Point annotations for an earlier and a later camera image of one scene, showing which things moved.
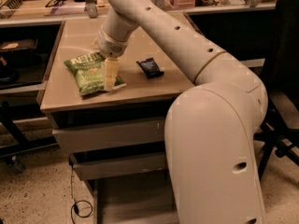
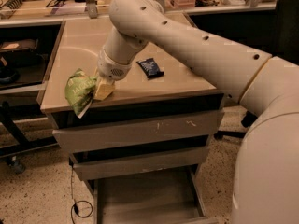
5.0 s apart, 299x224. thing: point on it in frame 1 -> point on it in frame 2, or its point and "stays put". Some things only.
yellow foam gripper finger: (110, 72) -> (104, 90)
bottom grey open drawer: (139, 201) stays put
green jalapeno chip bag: (90, 74) -> (79, 91)
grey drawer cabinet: (109, 115) stays put
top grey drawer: (91, 137) stays put
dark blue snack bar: (149, 67) stays put
